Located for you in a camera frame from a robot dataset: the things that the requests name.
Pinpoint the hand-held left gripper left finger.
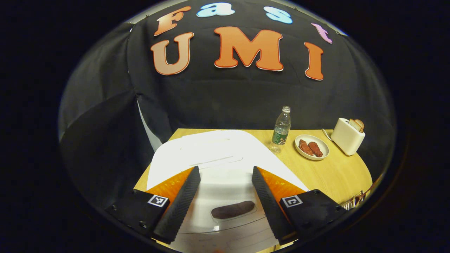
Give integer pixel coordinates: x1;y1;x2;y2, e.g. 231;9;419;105
104;166;201;245

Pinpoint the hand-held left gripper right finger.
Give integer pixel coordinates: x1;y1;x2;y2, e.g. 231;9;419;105
252;166;347;246

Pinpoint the white rice cooker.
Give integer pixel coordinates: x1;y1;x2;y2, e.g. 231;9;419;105
146;129;310;253

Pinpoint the red meat piece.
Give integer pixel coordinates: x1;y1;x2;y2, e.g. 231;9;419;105
308;141;323;157
299;139;314;156

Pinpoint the clear plastic water bottle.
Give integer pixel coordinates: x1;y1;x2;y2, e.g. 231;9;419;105
269;105;291;154

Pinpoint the white oval plate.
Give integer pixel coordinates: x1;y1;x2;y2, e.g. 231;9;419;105
295;134;330;161

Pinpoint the white toaster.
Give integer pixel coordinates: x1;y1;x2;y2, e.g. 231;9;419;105
330;118;366;156

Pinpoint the black backdrop cloth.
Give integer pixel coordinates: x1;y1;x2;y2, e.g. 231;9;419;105
58;0;398;211

